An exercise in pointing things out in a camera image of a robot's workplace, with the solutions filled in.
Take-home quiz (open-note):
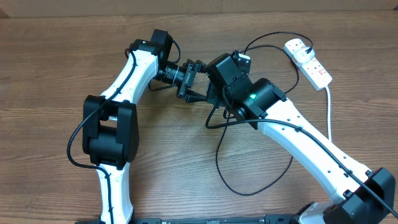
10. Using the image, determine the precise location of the black USB charging cable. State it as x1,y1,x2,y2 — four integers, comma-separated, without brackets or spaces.
205,31,314,197

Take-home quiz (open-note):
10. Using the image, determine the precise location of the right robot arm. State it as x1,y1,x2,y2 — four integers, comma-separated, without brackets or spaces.
203,52,397,223

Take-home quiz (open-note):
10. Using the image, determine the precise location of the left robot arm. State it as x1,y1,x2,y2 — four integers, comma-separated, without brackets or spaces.
82,29,206,223

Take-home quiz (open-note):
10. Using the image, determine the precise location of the white charger plug adapter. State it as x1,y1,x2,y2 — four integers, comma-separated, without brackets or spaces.
293,48,315,65

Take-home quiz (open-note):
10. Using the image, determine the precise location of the white power strip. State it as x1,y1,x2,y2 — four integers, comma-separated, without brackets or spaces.
284,39,332,91

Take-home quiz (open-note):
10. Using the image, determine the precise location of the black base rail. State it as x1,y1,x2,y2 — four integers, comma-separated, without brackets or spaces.
74,213,299,224

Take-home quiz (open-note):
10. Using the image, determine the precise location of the cardboard wall panel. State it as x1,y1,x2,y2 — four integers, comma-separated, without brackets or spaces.
1,0,397,18

